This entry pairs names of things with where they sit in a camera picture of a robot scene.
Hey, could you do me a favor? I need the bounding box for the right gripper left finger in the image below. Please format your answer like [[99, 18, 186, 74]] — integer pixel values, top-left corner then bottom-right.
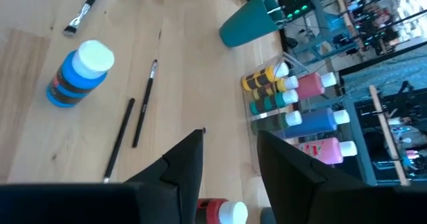
[[0, 129, 204, 224]]

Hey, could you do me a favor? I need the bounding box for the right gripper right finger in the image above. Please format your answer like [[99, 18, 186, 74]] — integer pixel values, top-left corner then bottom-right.
[[256, 130, 427, 224]]

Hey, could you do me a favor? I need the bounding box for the tall pink apple-label bottle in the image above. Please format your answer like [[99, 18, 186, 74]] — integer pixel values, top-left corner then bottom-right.
[[294, 137, 359, 166]]

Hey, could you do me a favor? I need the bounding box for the small dark red paint bottle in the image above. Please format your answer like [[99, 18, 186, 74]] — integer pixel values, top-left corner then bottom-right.
[[195, 197, 250, 224]]

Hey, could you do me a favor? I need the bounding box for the small dark green paint bottle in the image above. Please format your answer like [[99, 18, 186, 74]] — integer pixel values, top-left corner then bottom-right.
[[250, 110, 304, 135]]

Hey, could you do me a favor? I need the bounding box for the thin black paint brush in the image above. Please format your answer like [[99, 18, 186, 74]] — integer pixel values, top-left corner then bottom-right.
[[102, 97, 137, 185], [131, 59, 159, 149], [266, 5, 287, 15]]

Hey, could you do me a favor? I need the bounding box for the small teal green paint bottle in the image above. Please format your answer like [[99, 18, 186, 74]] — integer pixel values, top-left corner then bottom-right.
[[249, 89, 300, 116]]

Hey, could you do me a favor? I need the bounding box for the small lemon yellow paint bottle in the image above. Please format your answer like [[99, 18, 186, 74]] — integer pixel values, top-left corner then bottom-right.
[[252, 75, 300, 101]]

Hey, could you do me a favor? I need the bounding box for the small golden yellow paint bottle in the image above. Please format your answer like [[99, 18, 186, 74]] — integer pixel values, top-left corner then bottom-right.
[[241, 61, 290, 93]]

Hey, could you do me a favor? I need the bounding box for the cerulean blue C825 paint bottle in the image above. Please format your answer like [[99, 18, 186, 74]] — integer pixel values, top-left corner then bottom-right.
[[45, 39, 115, 109]]

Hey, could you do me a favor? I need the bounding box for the wood top background workbench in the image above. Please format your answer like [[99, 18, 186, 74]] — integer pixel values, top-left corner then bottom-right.
[[368, 85, 410, 187], [332, 0, 365, 49]]

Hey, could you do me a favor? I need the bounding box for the clear plastic bin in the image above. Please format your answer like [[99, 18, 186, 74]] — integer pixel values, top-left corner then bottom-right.
[[240, 51, 360, 167]]

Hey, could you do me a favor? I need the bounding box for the teal plastic cup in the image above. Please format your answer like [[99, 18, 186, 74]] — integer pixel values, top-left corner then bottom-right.
[[218, 0, 285, 49]]

